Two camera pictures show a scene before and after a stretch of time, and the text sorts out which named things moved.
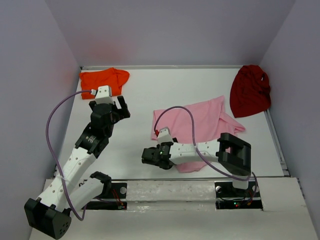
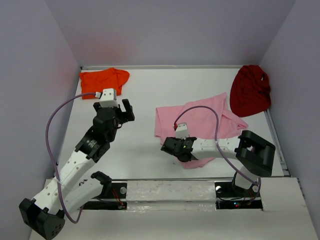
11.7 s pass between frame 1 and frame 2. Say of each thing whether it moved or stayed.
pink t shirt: moved
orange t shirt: stayed
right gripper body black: moved
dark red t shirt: stayed
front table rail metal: stayed
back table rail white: stayed
